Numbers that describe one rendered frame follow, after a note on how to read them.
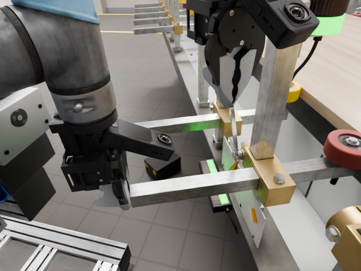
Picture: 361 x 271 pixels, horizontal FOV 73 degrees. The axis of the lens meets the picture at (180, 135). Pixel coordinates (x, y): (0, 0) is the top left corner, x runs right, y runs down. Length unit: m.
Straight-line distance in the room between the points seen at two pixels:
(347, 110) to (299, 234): 0.32
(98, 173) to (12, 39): 0.20
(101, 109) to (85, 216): 1.30
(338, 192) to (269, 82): 0.37
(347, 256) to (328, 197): 0.41
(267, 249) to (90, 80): 0.46
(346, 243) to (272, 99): 0.22
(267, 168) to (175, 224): 1.01
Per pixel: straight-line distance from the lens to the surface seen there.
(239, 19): 0.33
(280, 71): 0.40
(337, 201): 0.70
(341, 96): 0.71
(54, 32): 0.28
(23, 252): 1.33
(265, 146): 0.48
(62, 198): 1.74
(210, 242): 1.38
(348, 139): 0.54
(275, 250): 0.58
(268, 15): 0.28
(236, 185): 0.46
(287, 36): 0.27
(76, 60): 0.29
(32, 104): 0.56
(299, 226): 0.73
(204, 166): 0.71
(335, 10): 0.40
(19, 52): 0.27
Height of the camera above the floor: 1.19
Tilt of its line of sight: 36 degrees down
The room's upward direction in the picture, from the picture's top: 3 degrees counter-clockwise
